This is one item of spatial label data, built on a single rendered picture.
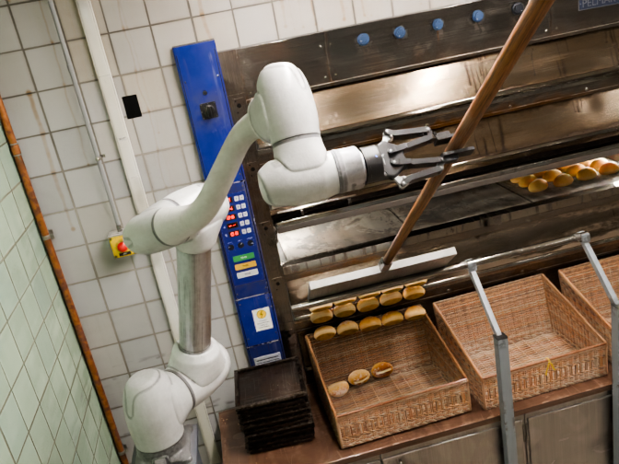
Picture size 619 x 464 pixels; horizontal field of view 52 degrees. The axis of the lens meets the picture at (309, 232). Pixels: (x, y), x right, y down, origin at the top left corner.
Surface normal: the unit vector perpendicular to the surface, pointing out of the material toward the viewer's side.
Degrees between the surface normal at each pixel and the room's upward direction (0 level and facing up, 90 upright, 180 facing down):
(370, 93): 70
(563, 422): 90
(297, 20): 90
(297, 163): 62
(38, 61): 90
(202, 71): 90
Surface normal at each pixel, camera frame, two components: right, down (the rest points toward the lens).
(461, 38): 0.18, 0.32
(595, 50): 0.11, -0.04
